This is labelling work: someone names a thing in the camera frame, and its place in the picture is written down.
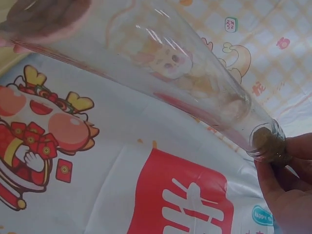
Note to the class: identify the person's left hand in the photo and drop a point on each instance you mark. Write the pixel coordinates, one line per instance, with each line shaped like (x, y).
(44, 19)

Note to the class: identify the person's right hand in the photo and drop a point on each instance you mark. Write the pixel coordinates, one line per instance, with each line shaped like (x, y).
(292, 190)

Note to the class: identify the person's right fingers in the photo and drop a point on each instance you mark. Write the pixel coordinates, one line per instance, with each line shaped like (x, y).
(280, 190)

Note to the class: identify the person's left fingers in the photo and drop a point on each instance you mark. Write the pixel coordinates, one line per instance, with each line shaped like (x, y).
(41, 24)

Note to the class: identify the person's right thumb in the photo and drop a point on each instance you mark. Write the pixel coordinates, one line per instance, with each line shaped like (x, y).
(301, 145)

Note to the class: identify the clear plastic bottle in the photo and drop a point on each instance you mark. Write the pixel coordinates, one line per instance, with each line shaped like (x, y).
(151, 73)

